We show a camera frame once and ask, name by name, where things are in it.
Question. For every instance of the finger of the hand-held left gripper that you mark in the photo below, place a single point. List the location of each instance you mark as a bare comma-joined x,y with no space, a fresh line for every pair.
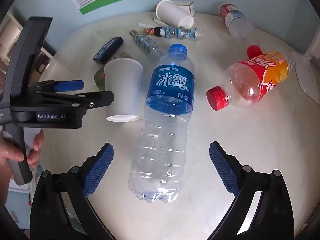
68,85
100,98

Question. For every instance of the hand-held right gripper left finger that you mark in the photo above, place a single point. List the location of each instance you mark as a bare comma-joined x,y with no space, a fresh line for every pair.
98,170

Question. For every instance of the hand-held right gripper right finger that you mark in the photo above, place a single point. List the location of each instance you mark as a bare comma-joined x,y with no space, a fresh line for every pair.
225,167

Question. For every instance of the upturned white paper cup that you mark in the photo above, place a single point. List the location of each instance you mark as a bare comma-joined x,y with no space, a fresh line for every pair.
122,85

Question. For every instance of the large blue label water bottle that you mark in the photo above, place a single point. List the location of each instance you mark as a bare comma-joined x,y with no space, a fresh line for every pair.
162,130

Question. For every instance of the small clear ribbed bottle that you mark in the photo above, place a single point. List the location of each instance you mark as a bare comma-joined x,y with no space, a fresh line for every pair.
148,45

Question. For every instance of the red white label plastic bottle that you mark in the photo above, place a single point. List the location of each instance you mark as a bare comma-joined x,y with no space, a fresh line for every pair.
235,20

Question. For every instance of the person's left hand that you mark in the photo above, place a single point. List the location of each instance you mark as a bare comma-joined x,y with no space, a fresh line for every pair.
37,145

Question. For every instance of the green packet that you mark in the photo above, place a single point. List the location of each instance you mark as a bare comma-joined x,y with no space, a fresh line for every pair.
98,78

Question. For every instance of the white shelf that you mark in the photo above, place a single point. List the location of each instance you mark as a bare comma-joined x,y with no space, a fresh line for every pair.
10,37

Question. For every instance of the dark blue box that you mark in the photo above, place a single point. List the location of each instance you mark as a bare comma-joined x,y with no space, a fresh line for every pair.
107,50

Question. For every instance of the orange red label plastic bottle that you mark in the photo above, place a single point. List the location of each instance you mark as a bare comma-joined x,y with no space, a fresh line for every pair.
250,85

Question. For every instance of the white paper stick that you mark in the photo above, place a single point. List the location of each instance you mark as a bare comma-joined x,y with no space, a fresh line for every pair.
146,25

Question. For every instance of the small cartoon label ribbed bottle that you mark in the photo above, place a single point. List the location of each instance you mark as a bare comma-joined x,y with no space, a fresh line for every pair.
175,32

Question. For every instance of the loose red bottle cap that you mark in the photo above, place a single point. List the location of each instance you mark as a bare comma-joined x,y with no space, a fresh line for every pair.
253,50

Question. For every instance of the small white carton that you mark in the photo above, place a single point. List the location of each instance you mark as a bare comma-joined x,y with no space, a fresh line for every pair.
187,6

